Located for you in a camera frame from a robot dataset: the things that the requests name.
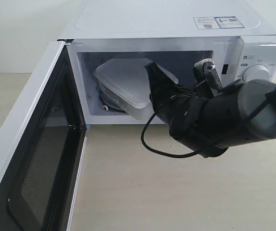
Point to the upper white power knob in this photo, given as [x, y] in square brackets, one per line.
[257, 71]

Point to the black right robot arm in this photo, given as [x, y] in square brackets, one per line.
[249, 116]

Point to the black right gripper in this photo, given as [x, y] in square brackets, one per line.
[193, 117]

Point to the clear plastic food container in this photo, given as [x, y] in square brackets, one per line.
[126, 83]

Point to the warning label sticker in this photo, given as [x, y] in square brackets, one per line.
[220, 22]

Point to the white Midea microwave oven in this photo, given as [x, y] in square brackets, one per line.
[163, 31]

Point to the white microwave door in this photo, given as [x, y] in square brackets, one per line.
[41, 144]

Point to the glass microwave turntable plate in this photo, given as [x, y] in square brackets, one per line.
[108, 105]

